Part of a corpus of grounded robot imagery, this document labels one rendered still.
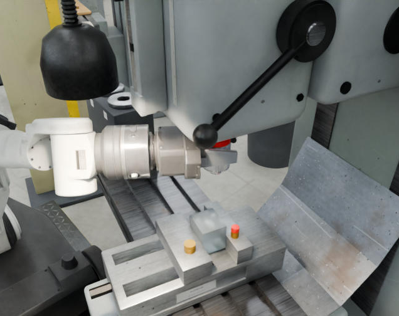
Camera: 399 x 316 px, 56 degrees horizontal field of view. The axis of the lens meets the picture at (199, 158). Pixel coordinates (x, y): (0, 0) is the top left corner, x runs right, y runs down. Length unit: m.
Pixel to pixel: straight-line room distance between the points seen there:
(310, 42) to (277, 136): 2.19
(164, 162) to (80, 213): 1.92
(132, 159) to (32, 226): 1.04
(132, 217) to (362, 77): 0.64
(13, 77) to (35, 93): 0.14
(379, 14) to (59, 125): 0.47
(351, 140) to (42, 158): 0.64
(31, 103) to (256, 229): 1.77
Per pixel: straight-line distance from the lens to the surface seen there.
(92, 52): 0.37
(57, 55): 0.37
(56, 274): 1.33
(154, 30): 0.48
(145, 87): 0.50
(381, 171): 0.88
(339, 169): 0.94
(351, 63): 0.55
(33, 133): 0.66
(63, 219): 1.84
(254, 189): 2.58
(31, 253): 1.48
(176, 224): 0.78
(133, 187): 1.07
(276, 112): 0.52
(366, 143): 0.89
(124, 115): 1.05
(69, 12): 0.38
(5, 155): 0.74
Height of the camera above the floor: 1.57
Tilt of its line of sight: 33 degrees down
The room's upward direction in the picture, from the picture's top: straight up
